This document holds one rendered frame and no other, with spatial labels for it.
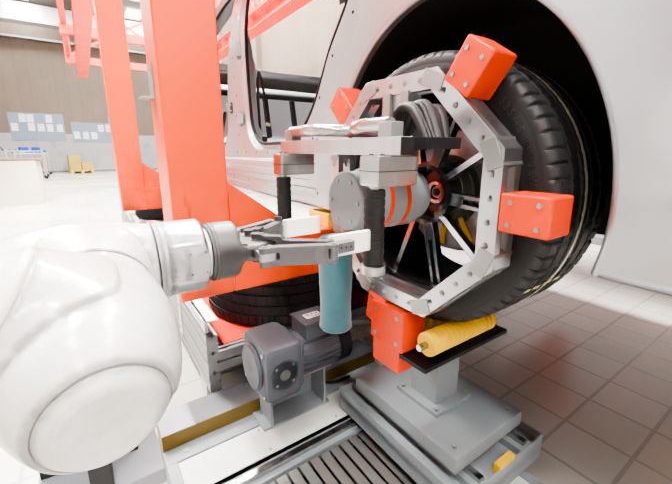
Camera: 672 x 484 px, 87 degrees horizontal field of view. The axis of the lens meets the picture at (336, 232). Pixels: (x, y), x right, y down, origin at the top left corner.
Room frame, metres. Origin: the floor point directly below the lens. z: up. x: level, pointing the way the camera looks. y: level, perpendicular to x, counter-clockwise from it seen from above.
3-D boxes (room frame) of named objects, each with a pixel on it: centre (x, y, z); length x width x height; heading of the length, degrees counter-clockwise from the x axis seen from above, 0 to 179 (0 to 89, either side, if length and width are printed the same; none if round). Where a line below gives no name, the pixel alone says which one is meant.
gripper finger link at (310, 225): (0.59, 0.06, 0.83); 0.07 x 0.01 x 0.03; 125
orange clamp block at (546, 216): (0.61, -0.35, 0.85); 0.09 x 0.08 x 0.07; 35
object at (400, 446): (0.97, -0.30, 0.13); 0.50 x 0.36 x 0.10; 35
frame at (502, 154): (0.87, -0.16, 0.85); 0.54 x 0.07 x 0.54; 35
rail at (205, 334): (2.13, 1.11, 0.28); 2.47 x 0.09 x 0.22; 35
